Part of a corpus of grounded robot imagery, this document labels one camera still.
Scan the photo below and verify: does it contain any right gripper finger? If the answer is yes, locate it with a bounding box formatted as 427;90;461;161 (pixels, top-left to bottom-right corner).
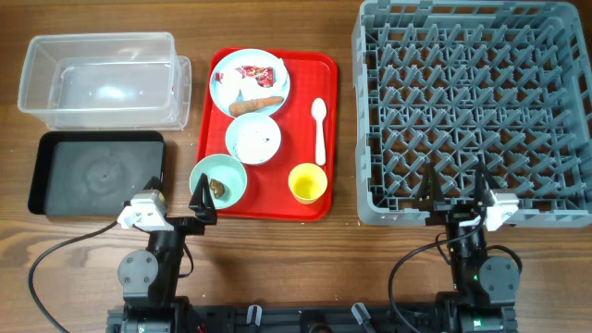
413;163;446;211
474;162;500;208

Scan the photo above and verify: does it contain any light blue rice bowl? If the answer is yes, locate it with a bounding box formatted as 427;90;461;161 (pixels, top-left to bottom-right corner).
225;113;281;166

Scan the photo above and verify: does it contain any orange carrot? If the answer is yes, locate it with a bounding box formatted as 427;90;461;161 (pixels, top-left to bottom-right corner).
228;96;284;117

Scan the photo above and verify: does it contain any white tissue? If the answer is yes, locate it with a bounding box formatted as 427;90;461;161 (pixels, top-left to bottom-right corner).
215;59;288;105

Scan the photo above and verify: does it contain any red snack wrapper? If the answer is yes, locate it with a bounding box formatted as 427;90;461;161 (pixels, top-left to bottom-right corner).
236;66;275;88

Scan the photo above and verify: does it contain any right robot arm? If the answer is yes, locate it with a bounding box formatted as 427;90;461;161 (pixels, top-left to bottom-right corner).
413;163;523;332

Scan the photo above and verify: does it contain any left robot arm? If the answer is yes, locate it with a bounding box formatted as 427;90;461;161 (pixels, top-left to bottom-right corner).
106;174;217;333

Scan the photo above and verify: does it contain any grey dishwasher rack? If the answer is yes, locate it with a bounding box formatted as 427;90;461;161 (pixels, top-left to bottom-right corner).
351;1;591;228

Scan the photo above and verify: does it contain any brown food scrap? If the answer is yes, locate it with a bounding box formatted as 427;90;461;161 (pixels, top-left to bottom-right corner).
209;179;226;199

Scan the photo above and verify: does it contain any green bowl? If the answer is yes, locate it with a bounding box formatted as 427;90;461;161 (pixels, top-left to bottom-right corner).
190;154;248;210

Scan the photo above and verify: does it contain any black plastic tray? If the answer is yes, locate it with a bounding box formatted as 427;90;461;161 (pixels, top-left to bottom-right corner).
28;130;166;217

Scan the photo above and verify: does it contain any yellow cup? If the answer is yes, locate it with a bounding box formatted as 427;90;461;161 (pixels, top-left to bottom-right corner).
288;163;328;204

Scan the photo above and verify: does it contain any clear plastic bin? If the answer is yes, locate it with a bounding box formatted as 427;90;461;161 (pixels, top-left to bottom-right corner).
18;32;191;130

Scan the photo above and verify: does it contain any light blue plate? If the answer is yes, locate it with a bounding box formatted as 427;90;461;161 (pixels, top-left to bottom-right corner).
209;49;290;117

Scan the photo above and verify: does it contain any white plastic spoon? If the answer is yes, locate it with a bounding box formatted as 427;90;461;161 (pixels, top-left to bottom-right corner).
311;98;327;166

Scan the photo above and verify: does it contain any left black cable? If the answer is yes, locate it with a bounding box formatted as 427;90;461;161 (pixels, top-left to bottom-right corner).
28;219;120;333

